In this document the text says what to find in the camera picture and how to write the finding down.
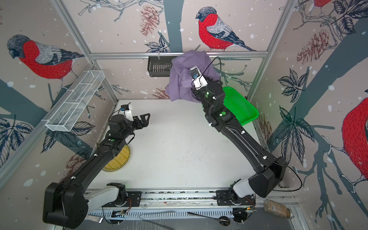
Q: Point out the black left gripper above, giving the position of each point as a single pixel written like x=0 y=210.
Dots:
x=144 y=122

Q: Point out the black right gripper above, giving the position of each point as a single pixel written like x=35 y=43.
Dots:
x=197 y=93

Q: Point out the purple trousers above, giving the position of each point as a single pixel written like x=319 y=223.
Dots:
x=180 y=80

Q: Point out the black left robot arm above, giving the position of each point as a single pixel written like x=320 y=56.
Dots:
x=64 y=202

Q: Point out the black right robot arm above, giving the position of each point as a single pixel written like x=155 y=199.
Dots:
x=227 y=111

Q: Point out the yellow round woven mat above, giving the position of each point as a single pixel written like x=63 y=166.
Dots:
x=119 y=161

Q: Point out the green plastic basket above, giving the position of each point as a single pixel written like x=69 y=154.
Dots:
x=243 y=110

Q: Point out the black spoon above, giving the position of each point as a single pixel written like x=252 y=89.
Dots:
x=223 y=220

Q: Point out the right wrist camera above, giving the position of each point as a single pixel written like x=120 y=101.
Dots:
x=198 y=80

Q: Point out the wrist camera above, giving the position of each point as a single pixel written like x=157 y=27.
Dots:
x=126 y=110
x=198 y=80

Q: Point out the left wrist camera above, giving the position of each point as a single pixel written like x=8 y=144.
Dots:
x=126 y=110

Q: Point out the black hanging wire basket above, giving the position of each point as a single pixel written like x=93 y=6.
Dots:
x=160 y=66

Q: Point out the white mesh wall shelf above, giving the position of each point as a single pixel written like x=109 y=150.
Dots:
x=77 y=99

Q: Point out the horizontal aluminium frame bar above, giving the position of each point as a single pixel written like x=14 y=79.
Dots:
x=135 y=55

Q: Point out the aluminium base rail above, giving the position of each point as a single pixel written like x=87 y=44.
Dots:
x=156 y=204

